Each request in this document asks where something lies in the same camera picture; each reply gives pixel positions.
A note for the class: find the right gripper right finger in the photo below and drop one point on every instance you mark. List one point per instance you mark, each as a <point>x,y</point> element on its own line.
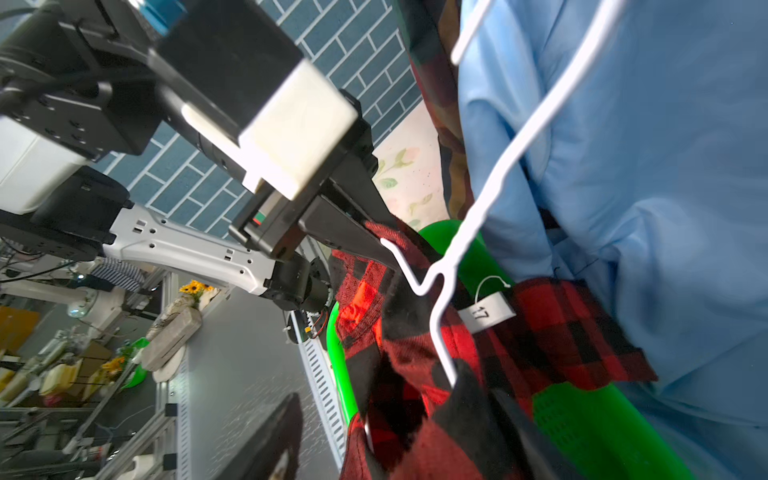
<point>539,458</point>

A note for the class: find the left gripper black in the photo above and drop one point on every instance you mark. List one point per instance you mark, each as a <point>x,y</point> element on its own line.
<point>340,208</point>

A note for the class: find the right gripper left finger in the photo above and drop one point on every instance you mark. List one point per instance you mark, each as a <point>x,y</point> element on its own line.
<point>272,452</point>

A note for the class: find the red black plaid shirt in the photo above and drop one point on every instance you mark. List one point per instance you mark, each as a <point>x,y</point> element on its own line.
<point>468,384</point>

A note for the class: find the white wire hanger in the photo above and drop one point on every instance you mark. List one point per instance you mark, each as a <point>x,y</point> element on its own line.
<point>469,30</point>
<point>606,18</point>

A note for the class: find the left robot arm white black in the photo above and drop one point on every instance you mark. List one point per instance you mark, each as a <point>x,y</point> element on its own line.
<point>82,79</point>

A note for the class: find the green plastic basket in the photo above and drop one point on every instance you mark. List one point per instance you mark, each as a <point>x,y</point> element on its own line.
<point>600,432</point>

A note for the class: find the white number tag 17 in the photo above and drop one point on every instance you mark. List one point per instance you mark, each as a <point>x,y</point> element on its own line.
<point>490,306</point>

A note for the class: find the dark multicolour plaid shirt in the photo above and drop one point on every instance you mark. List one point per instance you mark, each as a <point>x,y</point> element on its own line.
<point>430,29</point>

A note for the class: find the light blue shirt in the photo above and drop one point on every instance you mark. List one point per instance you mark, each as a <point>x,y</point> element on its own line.
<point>651,186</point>

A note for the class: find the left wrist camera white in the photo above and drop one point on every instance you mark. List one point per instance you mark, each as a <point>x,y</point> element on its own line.
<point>248,89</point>

